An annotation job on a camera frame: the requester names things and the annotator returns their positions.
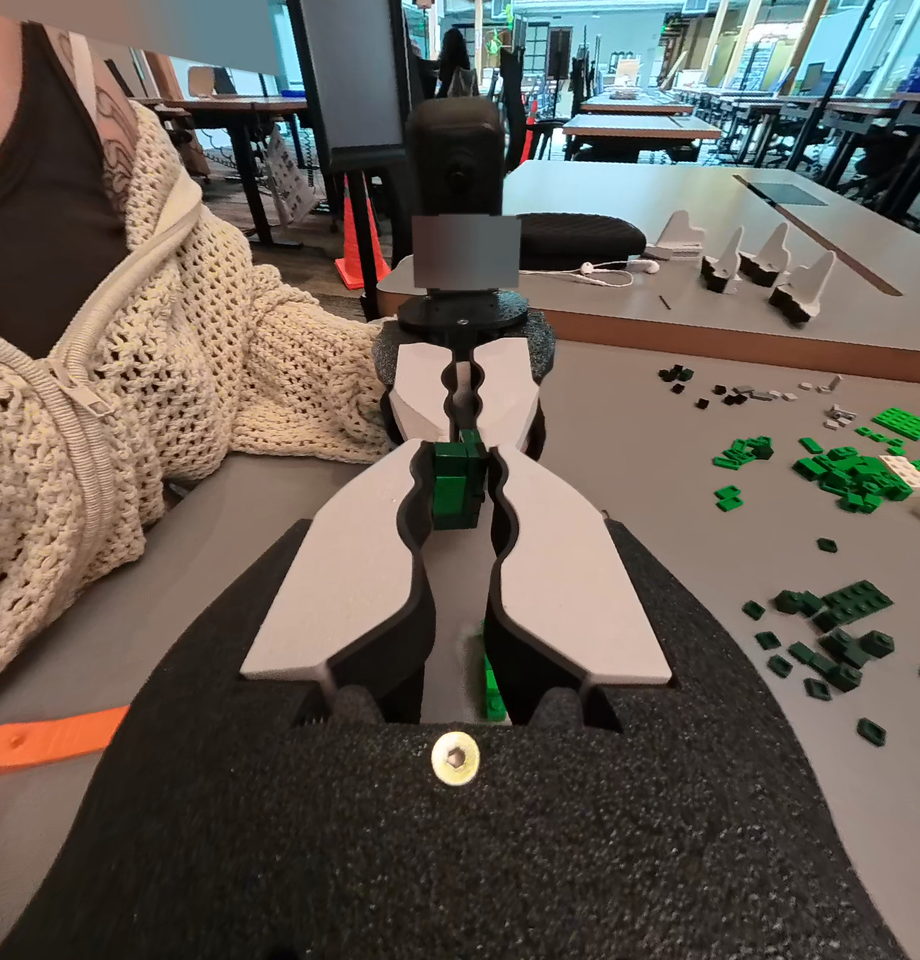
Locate small grey lego pieces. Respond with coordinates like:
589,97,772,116
733,373,859,432

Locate dark green lego plate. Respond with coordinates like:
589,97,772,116
820,579,896,620

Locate white printed paper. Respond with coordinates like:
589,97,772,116
265,123,315,226

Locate black framed sign stand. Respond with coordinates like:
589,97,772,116
287,0,415,316

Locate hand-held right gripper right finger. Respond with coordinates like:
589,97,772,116
487,446,675,729

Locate white earphones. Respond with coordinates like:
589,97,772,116
520,257,661,288

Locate orange brick separator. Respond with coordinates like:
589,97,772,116
0,705,131,777

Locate white wedge part black base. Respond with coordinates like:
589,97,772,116
737,222,791,288
767,249,838,326
700,225,746,295

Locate orange traffic cone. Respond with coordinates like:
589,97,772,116
334,174,392,292

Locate green lego cube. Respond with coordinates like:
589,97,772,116
471,618,506,725

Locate small white stand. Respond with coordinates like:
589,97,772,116
643,210,706,260

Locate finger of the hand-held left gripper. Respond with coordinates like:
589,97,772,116
467,337,544,453
387,341,461,445

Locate scattered small black lego pieces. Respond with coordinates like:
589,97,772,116
657,363,750,412

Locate dark green lego assembly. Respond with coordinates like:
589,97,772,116
430,429,491,532

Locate wooden desk black legs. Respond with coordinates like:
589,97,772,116
130,93,311,249

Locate small cluster green lego pieces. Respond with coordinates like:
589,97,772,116
712,435,776,513

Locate person's black top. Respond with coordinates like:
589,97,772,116
0,21,131,361

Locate grey table wooden edge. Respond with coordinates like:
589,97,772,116
377,159,920,365

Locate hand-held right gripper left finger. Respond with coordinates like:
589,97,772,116
237,441,435,725

